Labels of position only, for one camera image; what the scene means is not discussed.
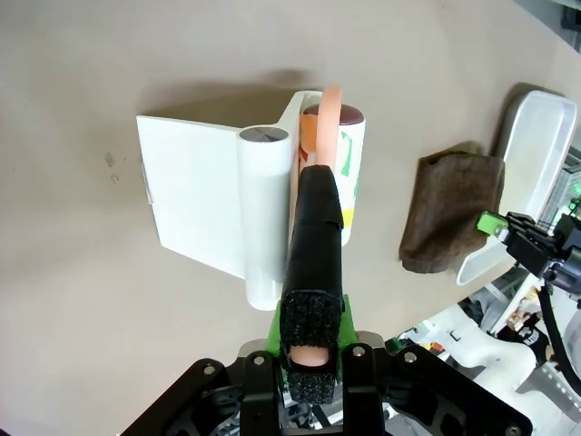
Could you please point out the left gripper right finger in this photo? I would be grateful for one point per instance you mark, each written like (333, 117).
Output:
(408, 395)

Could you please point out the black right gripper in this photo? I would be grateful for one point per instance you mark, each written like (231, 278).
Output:
(531, 252)

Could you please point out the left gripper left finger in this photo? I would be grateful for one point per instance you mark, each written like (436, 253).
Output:
(204, 399)

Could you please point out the dark brown cloth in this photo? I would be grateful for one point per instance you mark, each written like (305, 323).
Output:
(449, 209)

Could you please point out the yellow paper scrap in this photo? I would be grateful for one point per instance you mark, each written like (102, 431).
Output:
(347, 218)

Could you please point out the pink lint roller black grip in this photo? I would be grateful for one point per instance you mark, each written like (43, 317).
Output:
(313, 236)

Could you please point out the silver metal tray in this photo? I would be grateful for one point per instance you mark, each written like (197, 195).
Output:
(540, 150)

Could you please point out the white lint roller stand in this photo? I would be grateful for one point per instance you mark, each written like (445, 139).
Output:
(195, 181)

